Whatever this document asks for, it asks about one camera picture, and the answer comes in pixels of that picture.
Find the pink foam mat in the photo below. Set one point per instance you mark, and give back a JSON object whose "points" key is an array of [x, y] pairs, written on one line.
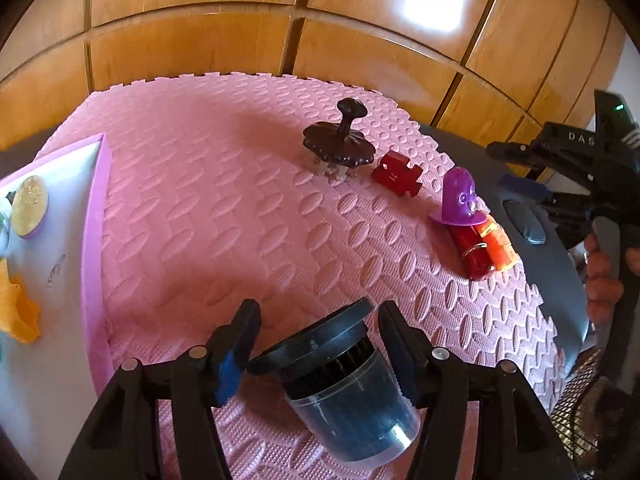
{"points": [[250, 185]]}

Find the purple perforated toy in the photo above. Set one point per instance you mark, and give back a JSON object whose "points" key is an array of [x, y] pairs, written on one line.
{"points": [[460, 200]]}

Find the wooden wardrobe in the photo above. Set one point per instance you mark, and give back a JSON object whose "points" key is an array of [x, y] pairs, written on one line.
{"points": [[200, 35]]}

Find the red puzzle piece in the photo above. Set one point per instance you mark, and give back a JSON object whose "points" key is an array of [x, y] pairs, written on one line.
{"points": [[395, 172]]}

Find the gold oval piece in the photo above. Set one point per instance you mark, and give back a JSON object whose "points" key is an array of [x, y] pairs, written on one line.
{"points": [[30, 200]]}

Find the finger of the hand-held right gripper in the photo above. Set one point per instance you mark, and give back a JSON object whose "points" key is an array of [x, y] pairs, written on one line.
{"points": [[530, 187], [560, 152]]}

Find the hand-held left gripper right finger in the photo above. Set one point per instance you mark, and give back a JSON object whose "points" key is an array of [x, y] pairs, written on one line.
{"points": [[397, 340]]}

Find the orange corn-shaped toy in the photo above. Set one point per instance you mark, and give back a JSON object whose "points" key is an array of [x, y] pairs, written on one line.
{"points": [[17, 310]]}

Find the pink-rimmed white tray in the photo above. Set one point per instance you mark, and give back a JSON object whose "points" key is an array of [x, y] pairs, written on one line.
{"points": [[55, 240]]}

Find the red cylinder toy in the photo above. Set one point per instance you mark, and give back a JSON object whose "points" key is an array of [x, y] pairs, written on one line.
{"points": [[475, 260]]}

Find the person's right hand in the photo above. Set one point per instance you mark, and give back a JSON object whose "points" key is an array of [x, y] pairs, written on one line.
{"points": [[600, 290]]}

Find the brown flower-shaped lid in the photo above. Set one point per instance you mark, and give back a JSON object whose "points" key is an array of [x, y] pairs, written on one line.
{"points": [[335, 145]]}

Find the black-lidded clear jar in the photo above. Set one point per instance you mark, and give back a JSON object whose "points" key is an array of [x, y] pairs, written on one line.
{"points": [[345, 405]]}

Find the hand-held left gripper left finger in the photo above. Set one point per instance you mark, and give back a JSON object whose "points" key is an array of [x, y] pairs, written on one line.
{"points": [[227, 375]]}

